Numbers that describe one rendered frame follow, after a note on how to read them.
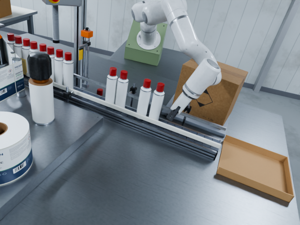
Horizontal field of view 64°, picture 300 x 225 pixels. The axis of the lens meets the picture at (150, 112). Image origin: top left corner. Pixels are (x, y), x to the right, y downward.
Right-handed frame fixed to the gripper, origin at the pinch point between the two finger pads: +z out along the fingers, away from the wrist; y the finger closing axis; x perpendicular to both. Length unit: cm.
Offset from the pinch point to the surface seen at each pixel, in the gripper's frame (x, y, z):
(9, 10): -196, -105, 84
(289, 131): 144, -212, 48
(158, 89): -12.1, 1.5, -8.4
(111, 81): -32.8, 2.5, 2.8
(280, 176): 55, -1, -8
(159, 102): -8.5, 1.9, -3.4
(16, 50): -86, 3, 24
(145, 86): -17.7, 2.1, -5.6
